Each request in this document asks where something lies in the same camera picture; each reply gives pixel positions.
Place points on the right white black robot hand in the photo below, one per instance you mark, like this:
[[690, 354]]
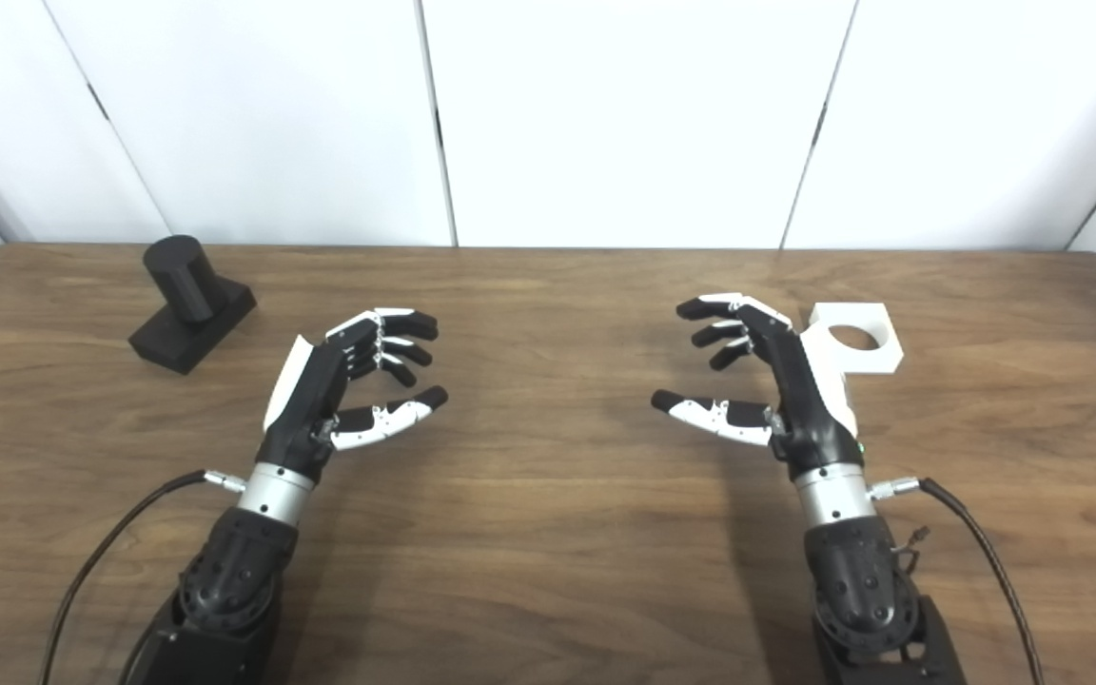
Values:
[[810, 409]]

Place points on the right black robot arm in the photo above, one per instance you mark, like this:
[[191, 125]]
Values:
[[857, 580]]

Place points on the white square piece with hole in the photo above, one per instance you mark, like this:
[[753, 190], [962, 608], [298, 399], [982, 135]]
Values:
[[876, 354]]

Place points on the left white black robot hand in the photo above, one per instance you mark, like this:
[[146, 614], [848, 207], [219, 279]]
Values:
[[305, 400]]

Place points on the black cylindrical peg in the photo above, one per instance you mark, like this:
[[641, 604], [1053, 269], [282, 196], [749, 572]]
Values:
[[188, 295]]

